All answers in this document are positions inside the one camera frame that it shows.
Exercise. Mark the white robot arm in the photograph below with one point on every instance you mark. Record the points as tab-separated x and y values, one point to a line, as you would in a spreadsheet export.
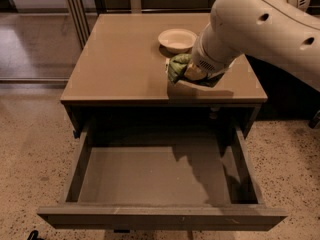
279	32

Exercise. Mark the open grey top drawer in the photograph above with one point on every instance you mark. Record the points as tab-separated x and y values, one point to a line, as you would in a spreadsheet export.
164	177

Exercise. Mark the white paper bowl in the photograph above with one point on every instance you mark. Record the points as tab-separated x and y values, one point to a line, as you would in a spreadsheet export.
177	41

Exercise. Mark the grey cabinet counter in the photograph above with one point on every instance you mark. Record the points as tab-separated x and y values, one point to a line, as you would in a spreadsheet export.
123	64

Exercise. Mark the green jalapeno chip bag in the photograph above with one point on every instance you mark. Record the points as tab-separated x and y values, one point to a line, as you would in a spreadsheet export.
177	65

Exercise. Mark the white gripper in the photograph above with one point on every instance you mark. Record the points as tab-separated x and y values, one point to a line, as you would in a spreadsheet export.
207	61

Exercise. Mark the metal frame railing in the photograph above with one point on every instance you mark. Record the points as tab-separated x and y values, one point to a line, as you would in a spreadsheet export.
80	14

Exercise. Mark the black object on floor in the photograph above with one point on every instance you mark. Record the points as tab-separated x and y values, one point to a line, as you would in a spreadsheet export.
34	235

